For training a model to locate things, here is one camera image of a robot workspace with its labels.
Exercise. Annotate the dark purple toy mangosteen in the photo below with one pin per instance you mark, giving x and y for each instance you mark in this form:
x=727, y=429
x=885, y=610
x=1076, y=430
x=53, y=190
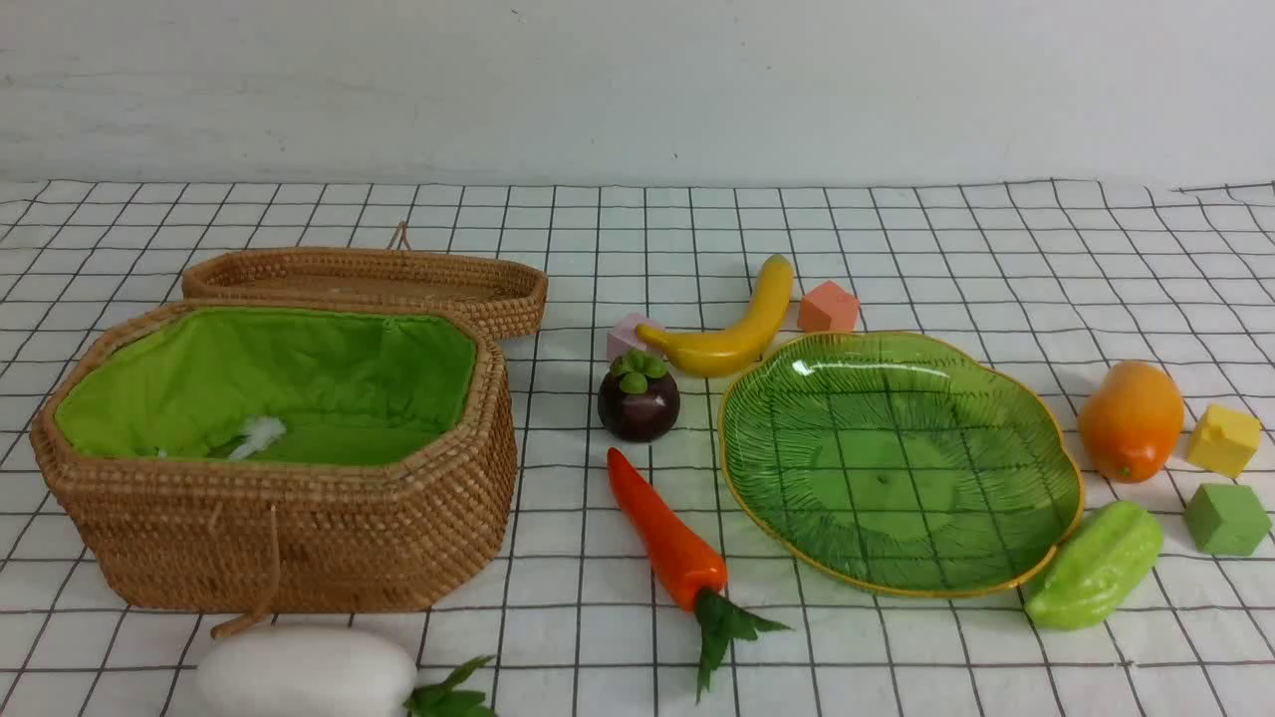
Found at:
x=638, y=399

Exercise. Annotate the yellow toy banana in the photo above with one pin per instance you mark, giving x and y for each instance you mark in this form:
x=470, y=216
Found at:
x=720, y=353

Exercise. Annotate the orange toy carrot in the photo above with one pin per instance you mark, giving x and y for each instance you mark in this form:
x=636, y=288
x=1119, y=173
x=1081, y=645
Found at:
x=692, y=573

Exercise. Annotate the white toy radish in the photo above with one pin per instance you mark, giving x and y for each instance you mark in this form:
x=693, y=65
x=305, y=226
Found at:
x=312, y=669

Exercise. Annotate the orange toy mango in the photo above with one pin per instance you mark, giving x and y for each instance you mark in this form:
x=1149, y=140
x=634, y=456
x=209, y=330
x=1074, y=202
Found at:
x=1131, y=423

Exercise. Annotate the light green toy gourd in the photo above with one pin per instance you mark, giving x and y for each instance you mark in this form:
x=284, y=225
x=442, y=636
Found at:
x=1097, y=569

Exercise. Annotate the pink foam cube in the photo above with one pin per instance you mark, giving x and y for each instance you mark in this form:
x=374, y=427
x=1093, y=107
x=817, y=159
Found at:
x=623, y=337

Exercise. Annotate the woven rattan basket lid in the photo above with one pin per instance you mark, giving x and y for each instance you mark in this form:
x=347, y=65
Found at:
x=505, y=300

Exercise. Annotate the orange foam cube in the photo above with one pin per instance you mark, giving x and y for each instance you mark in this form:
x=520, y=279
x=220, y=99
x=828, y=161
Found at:
x=828, y=308

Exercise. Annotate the green leaf-shaped glass plate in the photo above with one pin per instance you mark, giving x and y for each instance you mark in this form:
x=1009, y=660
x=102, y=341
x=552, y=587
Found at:
x=897, y=463

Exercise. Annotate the woven rattan basket green lining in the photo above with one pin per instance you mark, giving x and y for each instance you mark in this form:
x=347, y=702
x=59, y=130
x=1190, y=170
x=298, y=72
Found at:
x=223, y=456

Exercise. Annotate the yellow foam cube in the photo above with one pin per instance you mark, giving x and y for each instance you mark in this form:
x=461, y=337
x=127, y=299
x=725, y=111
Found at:
x=1224, y=441

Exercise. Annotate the green foam cube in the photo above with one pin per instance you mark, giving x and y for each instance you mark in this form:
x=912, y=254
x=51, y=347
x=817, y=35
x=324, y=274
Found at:
x=1226, y=520

